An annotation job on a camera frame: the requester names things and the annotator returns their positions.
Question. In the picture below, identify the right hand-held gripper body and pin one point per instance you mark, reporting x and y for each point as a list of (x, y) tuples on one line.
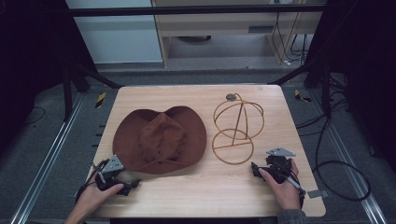
[(280, 163)]

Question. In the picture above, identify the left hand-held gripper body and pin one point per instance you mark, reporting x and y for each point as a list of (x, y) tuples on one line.
[(112, 165)]

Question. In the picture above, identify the brown wide-brim hat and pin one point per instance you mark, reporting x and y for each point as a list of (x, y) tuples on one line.
[(162, 137)]

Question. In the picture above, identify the person's left hand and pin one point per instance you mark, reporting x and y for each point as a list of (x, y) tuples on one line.
[(93, 197)]

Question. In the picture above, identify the person's right hand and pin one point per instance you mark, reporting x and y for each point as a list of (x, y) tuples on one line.
[(286, 194)]

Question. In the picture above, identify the grey tape piece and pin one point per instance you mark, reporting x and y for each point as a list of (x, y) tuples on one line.
[(317, 193)]

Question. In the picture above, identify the yellow black striped tape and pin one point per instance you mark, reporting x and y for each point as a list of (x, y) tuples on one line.
[(300, 96), (100, 100)]

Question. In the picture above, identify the black metal stand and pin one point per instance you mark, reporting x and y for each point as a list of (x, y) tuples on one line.
[(325, 90), (67, 93)]

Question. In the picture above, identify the white cabinet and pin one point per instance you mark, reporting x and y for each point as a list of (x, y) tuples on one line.
[(118, 37)]

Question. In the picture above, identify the dark curtain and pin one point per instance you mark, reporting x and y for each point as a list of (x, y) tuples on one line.
[(367, 62), (31, 62)]

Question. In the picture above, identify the metal floor rail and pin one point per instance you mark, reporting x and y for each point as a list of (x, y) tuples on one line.
[(372, 211), (46, 161)]

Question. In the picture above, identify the black horizontal frame bar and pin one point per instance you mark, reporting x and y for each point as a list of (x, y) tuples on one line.
[(186, 11)]

